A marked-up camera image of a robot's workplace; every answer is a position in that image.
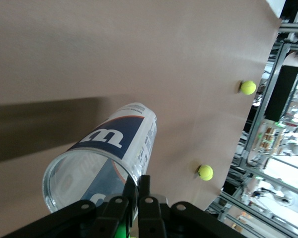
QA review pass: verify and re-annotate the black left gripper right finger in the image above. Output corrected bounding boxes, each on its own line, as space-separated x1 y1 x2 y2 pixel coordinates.
138 175 248 238

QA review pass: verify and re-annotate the black monitor panel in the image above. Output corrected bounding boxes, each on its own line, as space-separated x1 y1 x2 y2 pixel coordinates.
265 64 298 120

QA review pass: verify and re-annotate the clear blue-white tennis can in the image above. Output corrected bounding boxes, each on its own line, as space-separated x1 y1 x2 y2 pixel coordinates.
41 102 157 214

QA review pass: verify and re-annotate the yellow tennis ball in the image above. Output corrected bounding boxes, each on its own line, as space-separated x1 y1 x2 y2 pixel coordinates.
240 79 257 96
197 164 214 181

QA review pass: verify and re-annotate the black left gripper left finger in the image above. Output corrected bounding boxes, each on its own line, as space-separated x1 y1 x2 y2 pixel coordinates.
1 177 139 238

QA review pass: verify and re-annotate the aluminium profile frame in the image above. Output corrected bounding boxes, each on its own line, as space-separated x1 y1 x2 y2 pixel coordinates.
208 14 298 238

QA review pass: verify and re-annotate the brown table mat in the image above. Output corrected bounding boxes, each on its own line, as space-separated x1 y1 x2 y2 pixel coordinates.
0 0 283 238

